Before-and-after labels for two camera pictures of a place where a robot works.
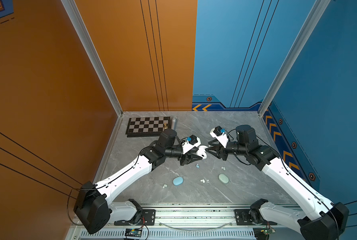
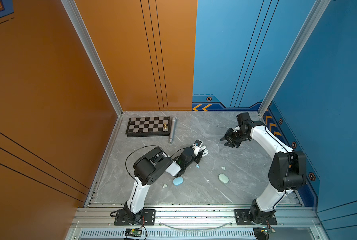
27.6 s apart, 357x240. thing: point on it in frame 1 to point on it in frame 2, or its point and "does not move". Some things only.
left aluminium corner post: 90,48 does not move
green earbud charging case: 223,178 does not move
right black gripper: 219,153 to 227,137
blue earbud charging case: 177,181 does not move
